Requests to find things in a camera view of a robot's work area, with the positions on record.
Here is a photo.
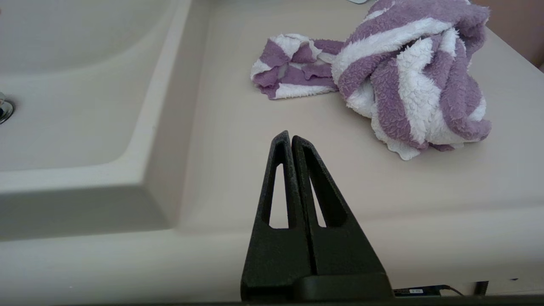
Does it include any chrome drain stopper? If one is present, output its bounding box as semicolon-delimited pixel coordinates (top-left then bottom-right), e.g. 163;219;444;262
0;91;15;125

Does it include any beige wash basin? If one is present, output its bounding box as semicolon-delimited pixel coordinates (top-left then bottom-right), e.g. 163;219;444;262
0;0;213;243

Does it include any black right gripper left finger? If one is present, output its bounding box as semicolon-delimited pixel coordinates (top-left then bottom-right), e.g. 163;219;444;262
241;130;316;300

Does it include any purple white striped towel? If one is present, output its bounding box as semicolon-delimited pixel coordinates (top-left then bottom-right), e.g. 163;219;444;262
250;0;493;161

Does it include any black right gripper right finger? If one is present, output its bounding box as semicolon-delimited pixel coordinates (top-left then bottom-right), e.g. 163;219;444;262
292;136;385;275

